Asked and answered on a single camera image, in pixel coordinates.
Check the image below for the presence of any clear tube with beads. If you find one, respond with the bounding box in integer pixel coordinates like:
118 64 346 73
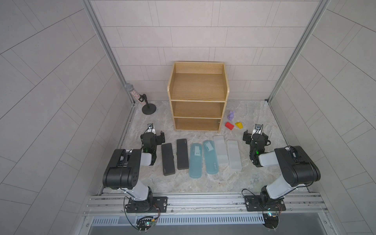
124 83 143 103

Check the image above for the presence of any red toy block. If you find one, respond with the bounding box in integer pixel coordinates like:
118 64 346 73
225 122 235 130

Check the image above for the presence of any wooden three-tier shelf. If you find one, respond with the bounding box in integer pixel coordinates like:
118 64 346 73
167 61 230 132

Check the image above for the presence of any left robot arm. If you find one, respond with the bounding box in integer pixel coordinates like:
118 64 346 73
102 132 165 207

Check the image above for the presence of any left circuit board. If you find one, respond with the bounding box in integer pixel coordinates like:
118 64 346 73
136 216 158 233

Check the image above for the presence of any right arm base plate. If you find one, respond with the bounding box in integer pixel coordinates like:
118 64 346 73
244 195 286 212

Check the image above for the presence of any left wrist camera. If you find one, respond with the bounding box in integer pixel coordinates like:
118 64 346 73
146 123 156 134

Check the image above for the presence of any yellow toy block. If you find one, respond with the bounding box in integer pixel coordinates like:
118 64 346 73
235 122 243 129

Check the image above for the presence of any right circuit board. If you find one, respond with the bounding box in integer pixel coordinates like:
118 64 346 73
262 211 279 230

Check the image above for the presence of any circuit board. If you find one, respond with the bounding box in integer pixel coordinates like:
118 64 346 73
136 216 158 233
262 211 279 230

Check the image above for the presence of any black pencil case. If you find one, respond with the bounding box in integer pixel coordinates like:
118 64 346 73
161 143 175 176
176 139 189 170

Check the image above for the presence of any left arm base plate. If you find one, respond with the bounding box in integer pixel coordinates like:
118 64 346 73
125 196 168 213

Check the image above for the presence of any purple toy figure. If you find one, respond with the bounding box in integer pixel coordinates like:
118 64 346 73
227 111 235 121

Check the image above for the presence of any teal pencil case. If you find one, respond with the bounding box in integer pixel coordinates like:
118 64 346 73
189 143 203 179
203 140 219 175

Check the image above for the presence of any black round stand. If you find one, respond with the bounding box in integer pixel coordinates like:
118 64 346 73
139 94 157 115

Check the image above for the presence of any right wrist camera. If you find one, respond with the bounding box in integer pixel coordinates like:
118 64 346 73
253 124 263 134

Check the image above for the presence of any aluminium mounting rail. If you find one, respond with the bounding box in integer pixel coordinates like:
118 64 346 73
83 192 328 216

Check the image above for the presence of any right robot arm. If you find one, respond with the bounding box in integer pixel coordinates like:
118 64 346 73
243 131 321 206

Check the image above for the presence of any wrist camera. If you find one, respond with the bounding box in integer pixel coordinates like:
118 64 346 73
253 124 263 134
146 123 156 134

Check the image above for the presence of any clear white pencil case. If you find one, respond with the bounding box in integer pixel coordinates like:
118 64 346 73
227 140 242 171
213 136 229 165

